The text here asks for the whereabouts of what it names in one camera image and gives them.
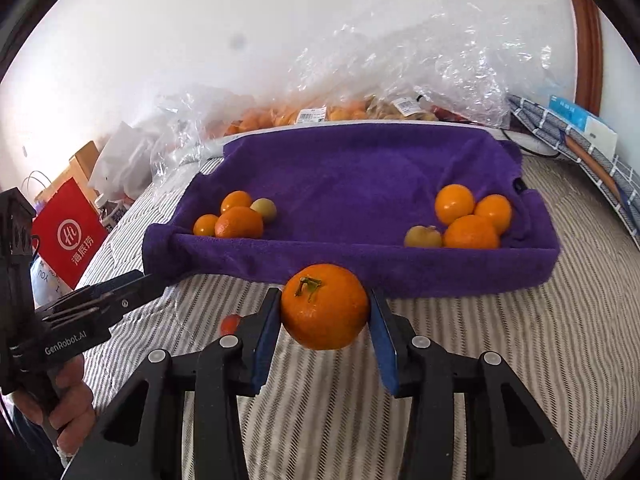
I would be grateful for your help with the white plastic bag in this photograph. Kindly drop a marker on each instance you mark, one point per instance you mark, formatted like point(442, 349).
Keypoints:
point(122, 160)

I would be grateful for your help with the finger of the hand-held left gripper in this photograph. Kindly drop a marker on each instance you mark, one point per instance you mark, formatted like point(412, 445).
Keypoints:
point(125, 300)
point(100, 290)

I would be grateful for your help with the clear bag of oranges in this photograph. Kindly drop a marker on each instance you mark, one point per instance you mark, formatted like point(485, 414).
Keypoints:
point(185, 130)
point(310, 112)

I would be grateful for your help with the red paper bag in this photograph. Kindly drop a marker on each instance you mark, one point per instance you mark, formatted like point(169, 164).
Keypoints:
point(70, 232)

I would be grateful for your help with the yellow green fruit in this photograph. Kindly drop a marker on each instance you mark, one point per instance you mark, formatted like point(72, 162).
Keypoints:
point(422, 237)
point(265, 208)

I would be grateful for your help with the striped bed sheet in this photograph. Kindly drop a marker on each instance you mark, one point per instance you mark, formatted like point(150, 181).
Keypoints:
point(500, 360)

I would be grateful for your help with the purple towel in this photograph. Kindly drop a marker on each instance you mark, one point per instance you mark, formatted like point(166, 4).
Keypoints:
point(350, 180)

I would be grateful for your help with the small red tomato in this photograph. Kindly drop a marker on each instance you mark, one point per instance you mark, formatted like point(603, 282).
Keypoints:
point(230, 324)

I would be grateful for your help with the wooden door frame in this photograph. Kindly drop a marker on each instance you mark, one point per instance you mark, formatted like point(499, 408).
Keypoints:
point(587, 45)

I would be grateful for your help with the person's left hand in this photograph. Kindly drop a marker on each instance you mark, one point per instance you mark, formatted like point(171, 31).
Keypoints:
point(72, 400)

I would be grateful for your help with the blue white tissue pack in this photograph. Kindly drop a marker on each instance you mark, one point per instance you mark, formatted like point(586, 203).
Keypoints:
point(585, 122)

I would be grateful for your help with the cardboard box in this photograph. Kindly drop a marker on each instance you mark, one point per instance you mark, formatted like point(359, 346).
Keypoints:
point(80, 165)

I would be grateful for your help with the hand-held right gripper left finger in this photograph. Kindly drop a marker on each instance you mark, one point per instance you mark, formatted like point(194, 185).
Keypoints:
point(262, 345)

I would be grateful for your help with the large orange with green stem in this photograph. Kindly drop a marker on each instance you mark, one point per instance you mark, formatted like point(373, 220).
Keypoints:
point(325, 310)

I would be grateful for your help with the large clear plastic bag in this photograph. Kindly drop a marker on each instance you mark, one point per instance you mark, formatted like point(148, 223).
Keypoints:
point(400, 60)

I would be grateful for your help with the white tray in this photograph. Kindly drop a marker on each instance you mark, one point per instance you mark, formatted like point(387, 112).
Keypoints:
point(215, 146)

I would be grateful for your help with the grey checked folded bedding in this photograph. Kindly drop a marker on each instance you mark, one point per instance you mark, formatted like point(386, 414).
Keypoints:
point(615, 180)

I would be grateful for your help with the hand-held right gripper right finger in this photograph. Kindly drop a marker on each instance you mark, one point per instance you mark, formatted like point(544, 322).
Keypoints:
point(385, 350)

